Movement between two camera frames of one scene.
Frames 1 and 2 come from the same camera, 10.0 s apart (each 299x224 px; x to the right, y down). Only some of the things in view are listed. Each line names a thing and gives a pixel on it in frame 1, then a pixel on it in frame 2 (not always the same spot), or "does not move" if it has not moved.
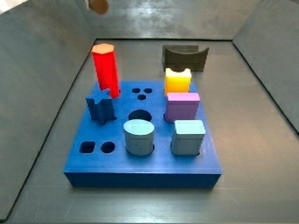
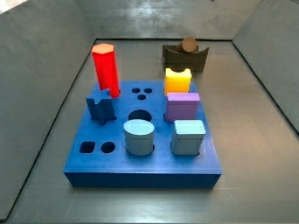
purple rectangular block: x=182 y=106 does not move
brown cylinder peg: x=99 y=6 → x=187 y=45
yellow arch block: x=178 y=80 does not move
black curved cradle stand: x=182 y=57 does not move
